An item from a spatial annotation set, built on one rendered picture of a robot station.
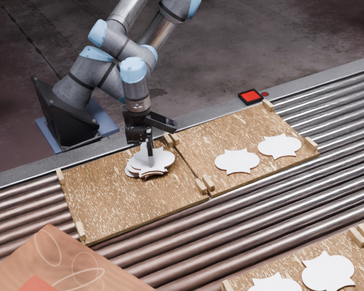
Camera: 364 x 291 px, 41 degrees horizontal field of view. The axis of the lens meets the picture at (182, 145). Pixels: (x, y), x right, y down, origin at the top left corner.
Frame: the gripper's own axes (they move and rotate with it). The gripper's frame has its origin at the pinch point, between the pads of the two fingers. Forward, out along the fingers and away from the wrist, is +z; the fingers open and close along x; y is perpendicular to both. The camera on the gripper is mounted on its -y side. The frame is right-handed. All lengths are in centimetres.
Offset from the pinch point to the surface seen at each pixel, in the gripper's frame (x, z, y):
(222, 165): 3.6, 3.8, -22.6
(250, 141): -8.1, 4.3, -34.1
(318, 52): -230, 93, -130
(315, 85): -43, 6, -67
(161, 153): -1.9, 0.5, -2.9
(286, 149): -1.1, 3.5, -45.2
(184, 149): -7.9, 4.6, -10.7
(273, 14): -309, 92, -110
